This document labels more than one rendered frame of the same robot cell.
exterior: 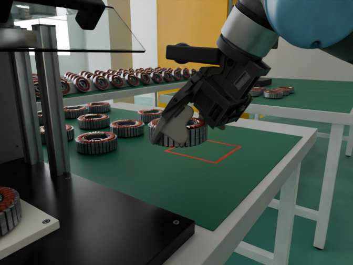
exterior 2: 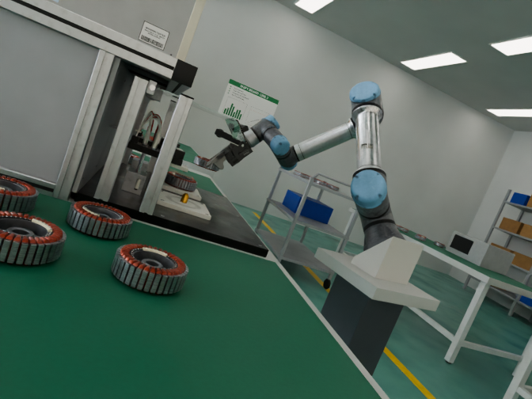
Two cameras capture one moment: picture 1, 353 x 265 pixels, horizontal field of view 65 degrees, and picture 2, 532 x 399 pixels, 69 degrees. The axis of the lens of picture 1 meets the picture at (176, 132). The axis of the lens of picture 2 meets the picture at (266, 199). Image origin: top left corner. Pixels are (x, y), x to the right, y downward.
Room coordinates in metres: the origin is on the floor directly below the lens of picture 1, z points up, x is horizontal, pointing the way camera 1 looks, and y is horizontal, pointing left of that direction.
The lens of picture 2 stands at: (-0.69, 1.16, 1.00)
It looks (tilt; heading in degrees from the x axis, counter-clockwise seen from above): 6 degrees down; 306
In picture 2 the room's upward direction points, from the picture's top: 21 degrees clockwise
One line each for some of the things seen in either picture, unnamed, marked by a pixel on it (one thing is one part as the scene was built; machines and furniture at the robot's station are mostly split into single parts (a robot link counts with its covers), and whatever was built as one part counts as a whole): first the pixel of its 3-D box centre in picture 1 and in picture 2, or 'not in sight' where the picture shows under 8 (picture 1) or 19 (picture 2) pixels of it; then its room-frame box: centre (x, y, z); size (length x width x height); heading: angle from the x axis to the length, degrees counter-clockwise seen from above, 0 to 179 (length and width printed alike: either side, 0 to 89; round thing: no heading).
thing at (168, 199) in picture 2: not in sight; (182, 203); (0.12, 0.41, 0.78); 0.15 x 0.15 x 0.01; 55
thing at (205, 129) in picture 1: (177, 130); (207, 163); (0.51, 0.00, 0.87); 0.11 x 0.11 x 0.04
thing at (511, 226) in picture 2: not in sight; (517, 228); (-0.17, -7.06, 1.39); 0.40 x 0.36 x 0.22; 56
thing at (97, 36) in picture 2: not in sight; (108, 55); (0.41, 0.60, 1.09); 0.68 x 0.44 x 0.05; 145
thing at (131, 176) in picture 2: not in sight; (134, 180); (0.21, 0.52, 0.80); 0.08 x 0.05 x 0.06; 145
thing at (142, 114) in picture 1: (151, 115); not in sight; (1.09, 0.10, 0.77); 0.11 x 0.11 x 0.04
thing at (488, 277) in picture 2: not in sight; (419, 277); (0.19, -3.19, 0.37); 2.20 x 0.90 x 0.75; 145
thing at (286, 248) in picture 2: not in sight; (304, 220); (1.23, -2.27, 0.51); 1.01 x 0.60 x 1.01; 145
